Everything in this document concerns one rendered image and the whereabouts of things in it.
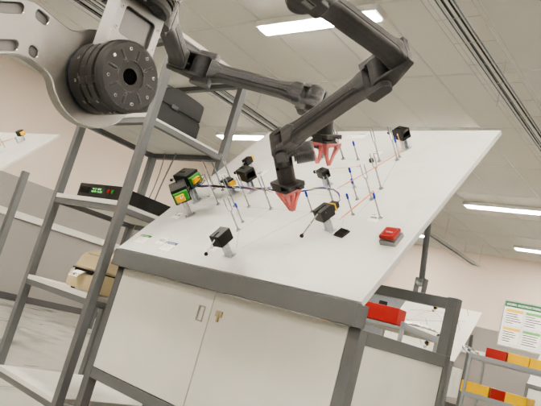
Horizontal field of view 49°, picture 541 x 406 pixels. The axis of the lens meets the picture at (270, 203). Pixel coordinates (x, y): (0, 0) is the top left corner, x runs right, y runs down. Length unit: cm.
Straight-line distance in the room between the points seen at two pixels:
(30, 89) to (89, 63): 846
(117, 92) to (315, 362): 96
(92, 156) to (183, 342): 817
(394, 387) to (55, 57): 131
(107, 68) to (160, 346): 127
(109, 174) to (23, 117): 170
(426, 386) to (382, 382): 28
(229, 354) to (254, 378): 13
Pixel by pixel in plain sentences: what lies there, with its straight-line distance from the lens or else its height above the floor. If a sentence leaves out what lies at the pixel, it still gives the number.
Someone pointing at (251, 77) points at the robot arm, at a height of 145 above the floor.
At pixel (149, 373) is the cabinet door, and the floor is 46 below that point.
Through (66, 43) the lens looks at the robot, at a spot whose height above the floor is 117.
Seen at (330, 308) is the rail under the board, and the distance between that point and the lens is 171.
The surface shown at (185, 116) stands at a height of 155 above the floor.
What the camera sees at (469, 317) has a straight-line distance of 924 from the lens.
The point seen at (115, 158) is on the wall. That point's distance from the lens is 1040.
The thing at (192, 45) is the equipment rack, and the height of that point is 183.
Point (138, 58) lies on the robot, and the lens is 123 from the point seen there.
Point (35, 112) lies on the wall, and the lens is 967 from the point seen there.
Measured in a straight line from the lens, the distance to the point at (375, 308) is 458.
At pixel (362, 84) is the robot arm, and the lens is 159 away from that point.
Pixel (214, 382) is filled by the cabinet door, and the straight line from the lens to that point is 200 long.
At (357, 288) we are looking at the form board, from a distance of 172.
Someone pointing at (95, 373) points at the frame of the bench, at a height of 38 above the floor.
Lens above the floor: 76
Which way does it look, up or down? 11 degrees up
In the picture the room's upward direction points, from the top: 16 degrees clockwise
